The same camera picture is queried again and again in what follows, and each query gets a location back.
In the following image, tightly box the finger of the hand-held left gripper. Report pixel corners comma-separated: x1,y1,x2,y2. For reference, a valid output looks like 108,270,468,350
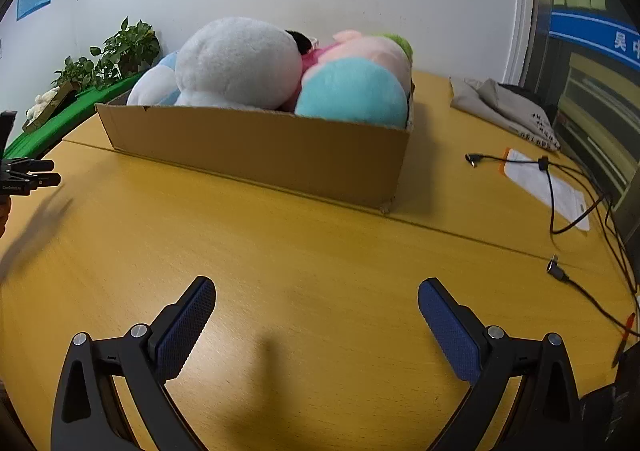
0,172,62,196
0,158,55,174

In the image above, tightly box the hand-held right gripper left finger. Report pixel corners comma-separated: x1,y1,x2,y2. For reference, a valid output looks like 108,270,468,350
50,276,217,451

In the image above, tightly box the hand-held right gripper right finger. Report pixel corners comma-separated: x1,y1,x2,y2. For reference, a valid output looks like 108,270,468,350
417,277,586,451

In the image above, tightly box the light blue bear plush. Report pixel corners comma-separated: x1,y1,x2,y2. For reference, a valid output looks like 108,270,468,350
126,50,181,107

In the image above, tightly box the brown cardboard box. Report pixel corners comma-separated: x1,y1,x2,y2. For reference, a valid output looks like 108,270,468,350
95,76,417,216

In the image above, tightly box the white plush toy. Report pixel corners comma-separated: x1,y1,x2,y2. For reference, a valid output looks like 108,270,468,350
175,17,313,112

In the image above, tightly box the pink and teal pig plush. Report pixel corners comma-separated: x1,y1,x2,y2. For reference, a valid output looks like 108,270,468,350
294,30,415,128

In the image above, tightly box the hot pink plush toy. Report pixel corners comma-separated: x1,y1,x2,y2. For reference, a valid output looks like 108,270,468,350
285,44,326,112

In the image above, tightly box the green cloth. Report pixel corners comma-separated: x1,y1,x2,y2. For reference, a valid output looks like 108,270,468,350
0,78,146,159

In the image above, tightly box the small cream plush toy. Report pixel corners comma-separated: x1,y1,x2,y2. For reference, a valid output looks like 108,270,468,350
25,88,62,120

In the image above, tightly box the small green potted plant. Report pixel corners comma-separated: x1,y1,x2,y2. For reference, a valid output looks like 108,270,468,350
51,56,97,92

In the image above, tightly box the large green potted plant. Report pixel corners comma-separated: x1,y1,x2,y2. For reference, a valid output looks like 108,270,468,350
90,17,162,82

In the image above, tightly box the white paper sheet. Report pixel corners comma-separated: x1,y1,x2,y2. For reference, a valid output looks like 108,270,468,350
500,147,591,232

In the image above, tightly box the red pen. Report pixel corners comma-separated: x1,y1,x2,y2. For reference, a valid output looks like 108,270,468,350
612,312,637,370

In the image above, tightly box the grey cloth bag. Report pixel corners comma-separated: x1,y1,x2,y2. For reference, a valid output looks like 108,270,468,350
449,76,562,152

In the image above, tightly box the blue banner strip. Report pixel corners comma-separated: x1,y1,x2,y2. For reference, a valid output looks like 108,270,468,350
549,10,640,72

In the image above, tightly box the black cable with plug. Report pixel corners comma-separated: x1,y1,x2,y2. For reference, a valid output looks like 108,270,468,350
546,255,640,338

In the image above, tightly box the black branched charging cable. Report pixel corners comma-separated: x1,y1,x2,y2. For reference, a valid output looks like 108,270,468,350
465,152,613,236

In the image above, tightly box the white door frame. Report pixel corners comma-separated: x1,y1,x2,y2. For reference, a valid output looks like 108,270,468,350
504,0,537,88

